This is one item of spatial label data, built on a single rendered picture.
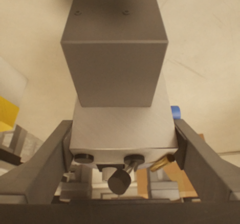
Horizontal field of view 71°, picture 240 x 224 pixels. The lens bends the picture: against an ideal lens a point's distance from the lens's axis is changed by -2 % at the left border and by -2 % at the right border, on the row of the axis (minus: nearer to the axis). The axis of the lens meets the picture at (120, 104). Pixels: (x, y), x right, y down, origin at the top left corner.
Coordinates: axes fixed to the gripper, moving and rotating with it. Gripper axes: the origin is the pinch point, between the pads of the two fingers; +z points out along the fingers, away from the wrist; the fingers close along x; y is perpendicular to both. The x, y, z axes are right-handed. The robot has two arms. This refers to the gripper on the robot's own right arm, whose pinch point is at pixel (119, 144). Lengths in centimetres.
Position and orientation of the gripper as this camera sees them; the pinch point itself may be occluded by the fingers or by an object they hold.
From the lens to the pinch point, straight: 29.0
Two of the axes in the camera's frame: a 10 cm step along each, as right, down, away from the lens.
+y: 0.0, -5.6, -8.3
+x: -10.0, 0.1, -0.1
